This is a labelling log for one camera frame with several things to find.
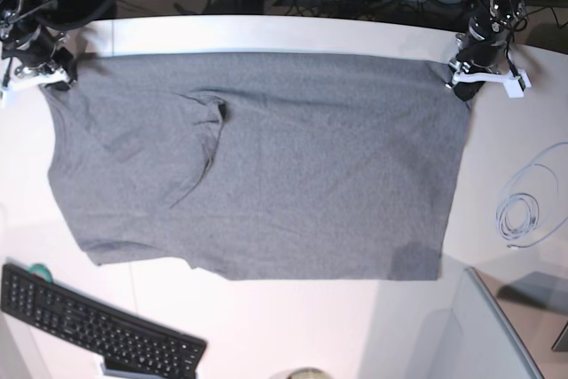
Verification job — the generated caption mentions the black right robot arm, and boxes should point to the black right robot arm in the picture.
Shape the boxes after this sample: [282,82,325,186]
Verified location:
[1,0,116,91]

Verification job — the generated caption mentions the green tape roll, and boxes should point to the green tape roll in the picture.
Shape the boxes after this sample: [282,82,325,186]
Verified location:
[28,264,53,283]

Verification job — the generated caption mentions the round metallic can top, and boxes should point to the round metallic can top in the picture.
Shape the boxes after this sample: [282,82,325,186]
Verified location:
[286,367,331,379]

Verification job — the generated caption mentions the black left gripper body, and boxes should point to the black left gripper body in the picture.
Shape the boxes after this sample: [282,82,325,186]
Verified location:
[454,14,515,74]

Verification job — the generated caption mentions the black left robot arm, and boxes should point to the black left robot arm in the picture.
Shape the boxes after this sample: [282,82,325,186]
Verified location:
[446,0,532,102]

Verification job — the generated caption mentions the grey t-shirt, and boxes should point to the grey t-shirt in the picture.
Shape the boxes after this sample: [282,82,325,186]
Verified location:
[44,53,469,280]

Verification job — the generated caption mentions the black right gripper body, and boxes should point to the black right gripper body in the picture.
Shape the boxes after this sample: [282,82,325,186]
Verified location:
[4,26,70,75]

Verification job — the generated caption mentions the coiled white cable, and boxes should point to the coiled white cable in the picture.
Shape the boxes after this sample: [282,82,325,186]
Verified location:
[495,142,568,250]

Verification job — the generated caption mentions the black computer keyboard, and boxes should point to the black computer keyboard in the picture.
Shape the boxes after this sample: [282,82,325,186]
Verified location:
[1,264,207,378]

